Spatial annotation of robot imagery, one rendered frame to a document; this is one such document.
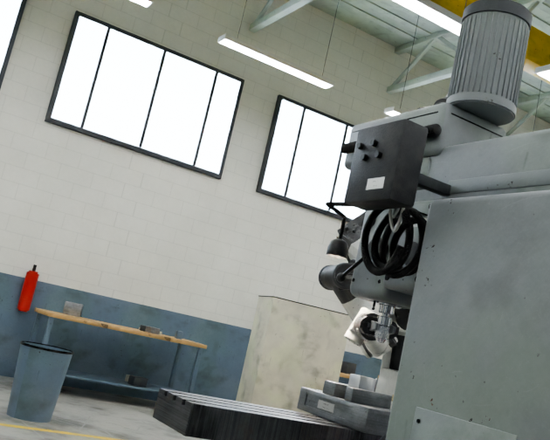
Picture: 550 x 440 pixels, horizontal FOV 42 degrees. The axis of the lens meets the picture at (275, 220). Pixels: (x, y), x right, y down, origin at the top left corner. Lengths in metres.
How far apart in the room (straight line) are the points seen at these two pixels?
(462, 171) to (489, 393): 0.66
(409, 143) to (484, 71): 0.43
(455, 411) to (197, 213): 8.63
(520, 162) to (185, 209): 8.41
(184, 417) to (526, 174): 1.03
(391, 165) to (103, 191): 8.05
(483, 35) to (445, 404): 1.06
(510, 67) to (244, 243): 8.47
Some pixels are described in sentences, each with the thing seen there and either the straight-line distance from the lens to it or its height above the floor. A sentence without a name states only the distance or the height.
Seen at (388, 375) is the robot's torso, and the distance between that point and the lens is 2.93.
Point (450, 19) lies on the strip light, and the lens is 7.04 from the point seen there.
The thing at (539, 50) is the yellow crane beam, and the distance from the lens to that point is 8.87.
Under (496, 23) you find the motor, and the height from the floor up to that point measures 2.13.
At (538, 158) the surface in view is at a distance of 1.84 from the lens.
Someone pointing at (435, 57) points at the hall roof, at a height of 6.20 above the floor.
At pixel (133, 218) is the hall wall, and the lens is 9.78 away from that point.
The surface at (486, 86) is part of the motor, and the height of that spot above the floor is 1.94.
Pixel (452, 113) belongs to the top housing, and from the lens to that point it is 2.14.
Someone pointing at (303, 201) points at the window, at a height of 3.22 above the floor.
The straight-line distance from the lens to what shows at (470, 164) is 1.99.
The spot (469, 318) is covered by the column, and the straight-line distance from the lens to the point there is 1.68.
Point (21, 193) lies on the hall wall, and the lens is 9.45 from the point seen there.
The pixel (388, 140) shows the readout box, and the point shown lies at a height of 1.67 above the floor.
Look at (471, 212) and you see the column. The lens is 1.75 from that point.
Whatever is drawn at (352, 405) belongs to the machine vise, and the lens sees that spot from 2.15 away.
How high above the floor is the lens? 1.13
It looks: 9 degrees up
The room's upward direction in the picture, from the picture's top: 13 degrees clockwise
